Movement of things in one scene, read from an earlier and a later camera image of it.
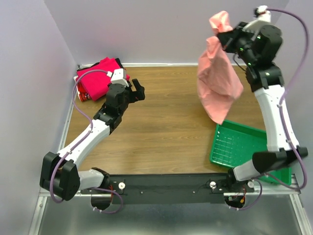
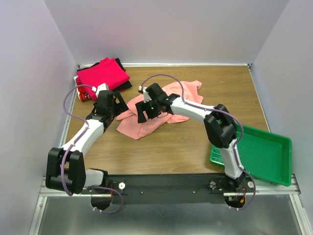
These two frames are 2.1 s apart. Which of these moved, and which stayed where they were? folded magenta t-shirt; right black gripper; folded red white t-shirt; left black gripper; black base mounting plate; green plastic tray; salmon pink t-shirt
Moved: salmon pink t-shirt; right black gripper; left black gripper
Stayed: green plastic tray; folded red white t-shirt; folded magenta t-shirt; black base mounting plate
